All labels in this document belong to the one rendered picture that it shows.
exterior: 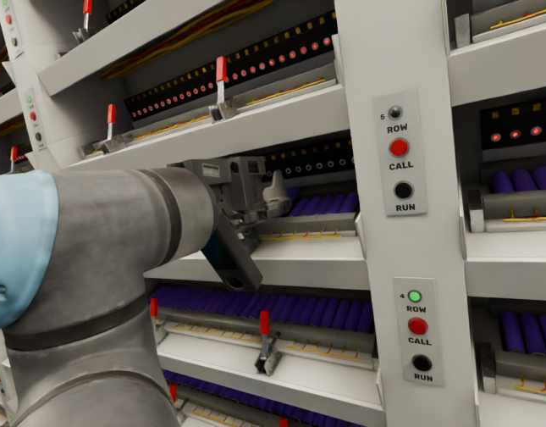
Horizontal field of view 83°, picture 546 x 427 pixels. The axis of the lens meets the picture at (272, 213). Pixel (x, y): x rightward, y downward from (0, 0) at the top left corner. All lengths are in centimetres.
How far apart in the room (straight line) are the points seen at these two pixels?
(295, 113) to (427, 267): 22
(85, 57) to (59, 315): 53
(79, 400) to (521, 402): 43
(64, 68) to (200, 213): 52
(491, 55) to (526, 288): 21
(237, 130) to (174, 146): 12
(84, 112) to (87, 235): 63
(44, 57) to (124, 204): 63
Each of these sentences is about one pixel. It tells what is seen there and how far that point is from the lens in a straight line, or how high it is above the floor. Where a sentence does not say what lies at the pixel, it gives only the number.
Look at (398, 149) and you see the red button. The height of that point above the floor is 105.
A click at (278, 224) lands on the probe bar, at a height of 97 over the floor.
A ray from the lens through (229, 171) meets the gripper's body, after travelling 37.
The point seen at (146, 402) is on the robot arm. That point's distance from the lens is 20.
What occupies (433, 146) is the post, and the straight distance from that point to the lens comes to 34.
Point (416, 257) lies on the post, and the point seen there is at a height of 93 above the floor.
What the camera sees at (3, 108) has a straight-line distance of 100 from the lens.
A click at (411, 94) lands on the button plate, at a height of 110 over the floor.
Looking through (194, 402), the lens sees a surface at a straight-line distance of 81.
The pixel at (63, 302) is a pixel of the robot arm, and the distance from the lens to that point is 23.
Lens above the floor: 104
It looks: 7 degrees down
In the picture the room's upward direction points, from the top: 9 degrees counter-clockwise
